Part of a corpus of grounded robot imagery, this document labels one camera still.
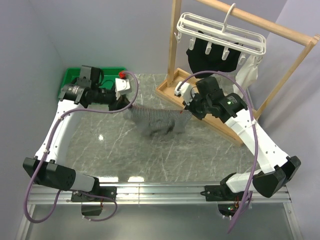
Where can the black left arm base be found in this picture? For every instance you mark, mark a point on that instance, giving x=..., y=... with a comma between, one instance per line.
x=93, y=197

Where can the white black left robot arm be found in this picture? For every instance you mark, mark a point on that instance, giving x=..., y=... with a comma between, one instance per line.
x=48, y=166

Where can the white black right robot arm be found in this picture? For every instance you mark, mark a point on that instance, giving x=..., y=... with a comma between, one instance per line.
x=277, y=168

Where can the green plastic tray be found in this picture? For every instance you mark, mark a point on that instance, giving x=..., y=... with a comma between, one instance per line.
x=89, y=84

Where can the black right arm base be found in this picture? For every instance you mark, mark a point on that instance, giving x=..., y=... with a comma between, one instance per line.
x=225, y=197

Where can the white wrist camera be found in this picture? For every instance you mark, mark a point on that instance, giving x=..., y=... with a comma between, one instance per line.
x=122, y=86
x=186, y=91

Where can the white hanging garment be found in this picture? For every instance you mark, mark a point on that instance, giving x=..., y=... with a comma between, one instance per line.
x=248, y=73

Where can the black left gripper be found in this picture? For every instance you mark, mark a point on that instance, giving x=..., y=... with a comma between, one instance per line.
x=122, y=101

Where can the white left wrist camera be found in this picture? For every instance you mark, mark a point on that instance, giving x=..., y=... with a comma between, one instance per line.
x=122, y=86

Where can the aluminium mounting rail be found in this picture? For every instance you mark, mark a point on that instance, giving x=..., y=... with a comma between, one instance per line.
x=150, y=194

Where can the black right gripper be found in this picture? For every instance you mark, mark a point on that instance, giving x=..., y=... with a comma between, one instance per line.
x=190, y=107

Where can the white clip hanger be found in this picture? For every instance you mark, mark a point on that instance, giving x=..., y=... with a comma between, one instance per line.
x=222, y=34

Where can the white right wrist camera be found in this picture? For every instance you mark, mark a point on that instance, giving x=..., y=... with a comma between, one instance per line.
x=186, y=91

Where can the striped grey boxer underwear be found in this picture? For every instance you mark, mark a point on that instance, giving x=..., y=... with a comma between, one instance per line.
x=150, y=120

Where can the black hanging underwear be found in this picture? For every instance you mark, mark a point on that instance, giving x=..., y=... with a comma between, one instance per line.
x=199, y=61

